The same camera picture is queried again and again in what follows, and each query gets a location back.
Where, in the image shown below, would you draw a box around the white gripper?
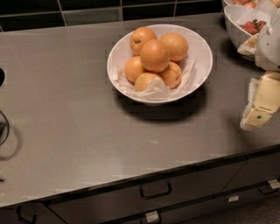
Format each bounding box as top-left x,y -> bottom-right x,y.
240,9 -> 280,130

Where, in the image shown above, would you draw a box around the orange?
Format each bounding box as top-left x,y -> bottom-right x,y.
129,27 -> 157,56
124,56 -> 145,82
159,61 -> 182,88
160,32 -> 189,62
134,72 -> 164,92
140,39 -> 170,73

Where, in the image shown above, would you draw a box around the white bowl with oranges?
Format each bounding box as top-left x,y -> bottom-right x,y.
107,24 -> 213,106

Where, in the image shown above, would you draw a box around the white bowl with strawberries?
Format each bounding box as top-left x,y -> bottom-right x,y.
224,1 -> 277,61

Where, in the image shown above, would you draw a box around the far white bowl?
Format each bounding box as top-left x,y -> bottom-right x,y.
221,0 -> 280,10

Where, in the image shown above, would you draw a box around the red strawberries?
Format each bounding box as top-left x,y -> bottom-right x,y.
241,19 -> 266,35

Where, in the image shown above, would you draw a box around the white paper liner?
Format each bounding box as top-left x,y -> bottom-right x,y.
110,58 -> 198,102

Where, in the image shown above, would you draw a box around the lower drawer with label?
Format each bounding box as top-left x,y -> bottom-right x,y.
102,181 -> 280,224

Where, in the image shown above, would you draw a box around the right drawer with handle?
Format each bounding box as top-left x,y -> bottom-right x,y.
223,150 -> 280,192

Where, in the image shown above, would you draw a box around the drawer with handle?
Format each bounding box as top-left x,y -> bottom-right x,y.
223,150 -> 280,192
51,162 -> 243,224
0,203 -> 66,224

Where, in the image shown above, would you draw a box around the middle drawer with handle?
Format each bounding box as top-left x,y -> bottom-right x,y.
51,162 -> 243,224

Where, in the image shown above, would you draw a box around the left drawer with handle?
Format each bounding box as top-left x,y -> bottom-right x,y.
0,203 -> 66,224

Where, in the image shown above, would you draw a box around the black wire object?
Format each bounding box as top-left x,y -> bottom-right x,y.
0,68 -> 10,145

